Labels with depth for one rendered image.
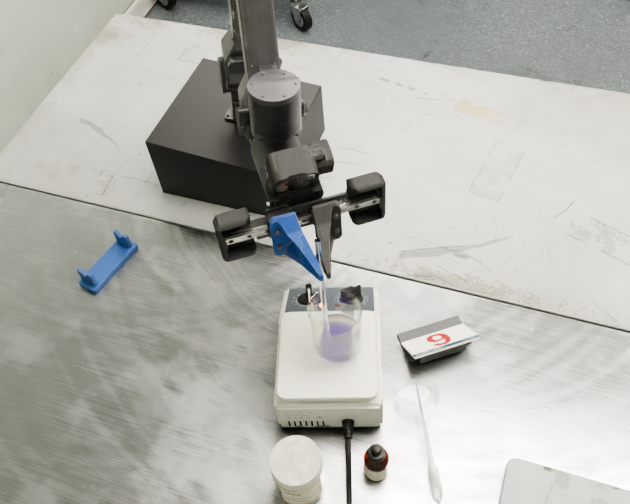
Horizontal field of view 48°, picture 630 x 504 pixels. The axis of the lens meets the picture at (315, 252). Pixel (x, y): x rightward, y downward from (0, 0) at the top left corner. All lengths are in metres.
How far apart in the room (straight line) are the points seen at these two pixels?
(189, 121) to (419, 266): 0.41
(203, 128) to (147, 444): 0.47
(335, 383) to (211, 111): 0.50
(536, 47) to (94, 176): 2.05
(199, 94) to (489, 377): 0.62
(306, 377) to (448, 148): 0.51
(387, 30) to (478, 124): 1.77
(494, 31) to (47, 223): 2.16
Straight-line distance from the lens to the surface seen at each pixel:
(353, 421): 0.89
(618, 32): 3.08
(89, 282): 1.09
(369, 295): 0.96
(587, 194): 1.17
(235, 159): 1.06
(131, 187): 1.21
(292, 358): 0.87
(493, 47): 2.92
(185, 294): 1.05
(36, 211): 1.24
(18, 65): 2.65
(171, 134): 1.11
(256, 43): 0.84
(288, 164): 0.71
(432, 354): 0.95
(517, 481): 0.90
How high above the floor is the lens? 1.75
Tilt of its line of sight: 53 degrees down
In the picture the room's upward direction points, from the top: 7 degrees counter-clockwise
